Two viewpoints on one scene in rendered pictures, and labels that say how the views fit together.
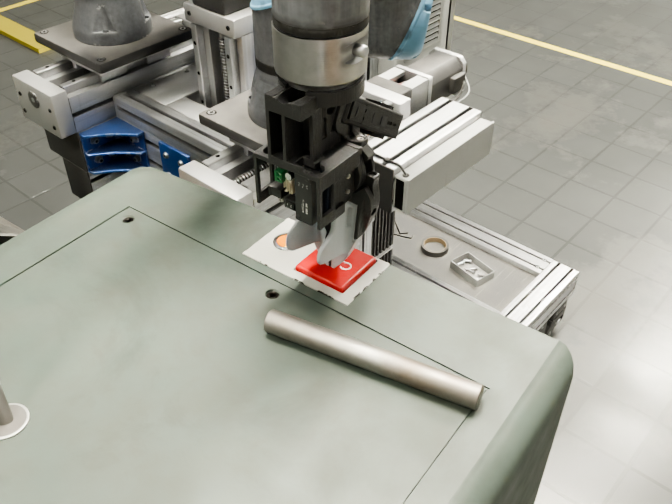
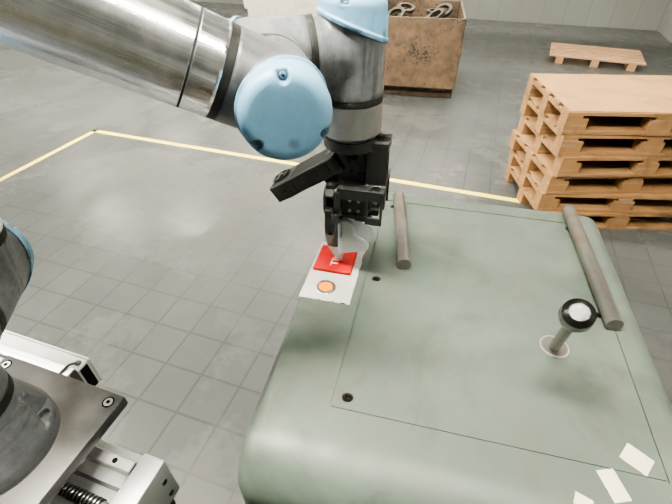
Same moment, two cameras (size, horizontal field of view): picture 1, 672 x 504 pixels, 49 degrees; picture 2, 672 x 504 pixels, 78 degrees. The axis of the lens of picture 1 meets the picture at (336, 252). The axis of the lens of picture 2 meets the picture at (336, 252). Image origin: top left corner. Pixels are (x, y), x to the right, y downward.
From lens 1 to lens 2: 0.90 m
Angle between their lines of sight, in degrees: 80
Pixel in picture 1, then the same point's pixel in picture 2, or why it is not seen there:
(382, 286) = not seen: hidden behind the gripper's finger
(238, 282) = (377, 295)
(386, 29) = (19, 264)
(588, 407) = not seen: hidden behind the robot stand
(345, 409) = (430, 232)
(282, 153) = (380, 180)
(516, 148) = not seen: outside the picture
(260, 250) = (341, 296)
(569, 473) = (145, 430)
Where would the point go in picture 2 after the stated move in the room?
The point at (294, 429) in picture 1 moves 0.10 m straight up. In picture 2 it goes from (453, 242) to (465, 191)
